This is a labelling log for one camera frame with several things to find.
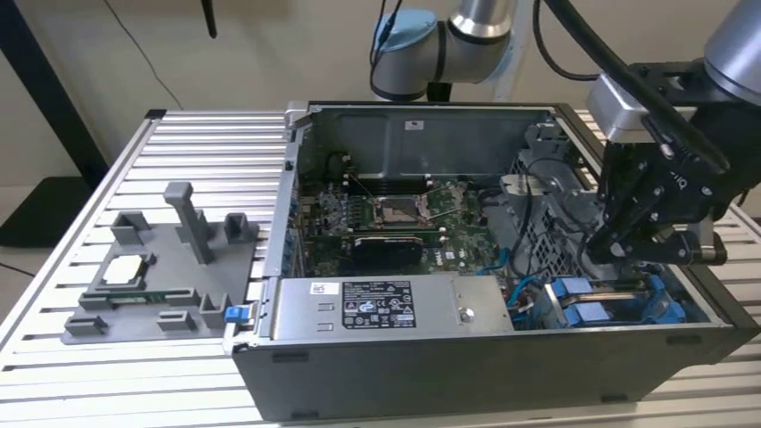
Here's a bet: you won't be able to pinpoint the black and grey PC case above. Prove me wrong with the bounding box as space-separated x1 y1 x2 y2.
223 100 761 423

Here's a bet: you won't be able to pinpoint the CPU socket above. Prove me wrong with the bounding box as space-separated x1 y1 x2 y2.
368 193 433 228

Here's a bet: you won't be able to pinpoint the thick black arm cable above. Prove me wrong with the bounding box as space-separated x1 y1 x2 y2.
544 0 732 174

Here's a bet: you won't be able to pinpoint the green motherboard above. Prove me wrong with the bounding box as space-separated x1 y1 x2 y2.
294 176 507 277

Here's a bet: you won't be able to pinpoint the grey metal disk cage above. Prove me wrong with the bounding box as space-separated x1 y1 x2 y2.
480 122 608 280

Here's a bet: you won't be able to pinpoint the black graphics card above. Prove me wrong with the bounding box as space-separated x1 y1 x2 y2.
350 235 427 268

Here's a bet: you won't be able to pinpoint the metal locking lever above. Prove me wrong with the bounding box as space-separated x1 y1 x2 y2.
348 173 383 202

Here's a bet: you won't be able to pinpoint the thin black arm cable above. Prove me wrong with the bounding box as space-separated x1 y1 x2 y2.
533 0 601 82

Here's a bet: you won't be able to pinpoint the black floor stand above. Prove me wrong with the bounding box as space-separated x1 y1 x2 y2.
0 0 110 249

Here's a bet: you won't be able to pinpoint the hard disk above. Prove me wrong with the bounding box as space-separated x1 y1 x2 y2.
552 267 671 298

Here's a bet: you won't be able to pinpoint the silver power supply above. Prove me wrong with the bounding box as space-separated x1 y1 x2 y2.
268 275 516 347

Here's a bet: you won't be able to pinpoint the blue data wire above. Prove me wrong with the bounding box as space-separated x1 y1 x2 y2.
484 260 547 313

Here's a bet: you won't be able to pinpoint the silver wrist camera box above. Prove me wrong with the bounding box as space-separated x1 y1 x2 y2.
585 70 656 144

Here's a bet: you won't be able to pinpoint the green RAM stick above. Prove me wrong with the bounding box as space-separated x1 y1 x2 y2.
110 289 187 305

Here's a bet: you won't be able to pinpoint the black RAM slots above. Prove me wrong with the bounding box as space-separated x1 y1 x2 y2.
347 171 433 187

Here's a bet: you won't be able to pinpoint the black hanging antenna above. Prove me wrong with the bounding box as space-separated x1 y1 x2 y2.
199 0 219 40

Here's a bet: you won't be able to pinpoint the silver CPU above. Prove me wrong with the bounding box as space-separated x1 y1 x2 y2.
104 256 148 286

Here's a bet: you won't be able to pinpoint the metal socket cover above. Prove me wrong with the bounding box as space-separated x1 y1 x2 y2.
425 185 471 219

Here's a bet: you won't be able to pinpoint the grey parts rack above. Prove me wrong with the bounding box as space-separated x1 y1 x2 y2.
59 180 263 348

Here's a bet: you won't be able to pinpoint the empty blue disk carrier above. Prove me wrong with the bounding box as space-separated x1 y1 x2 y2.
561 296 685 327

